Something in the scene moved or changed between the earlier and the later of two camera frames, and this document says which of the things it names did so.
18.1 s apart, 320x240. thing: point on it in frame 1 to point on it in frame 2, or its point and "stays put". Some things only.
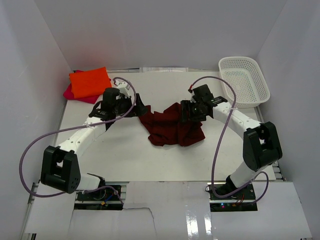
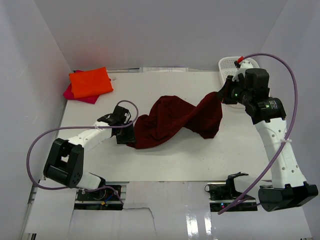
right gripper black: [186, 111] to [225, 92]
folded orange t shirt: [89, 82] stays put
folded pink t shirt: [91, 99] stays put
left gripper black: [136, 106] to [125, 135]
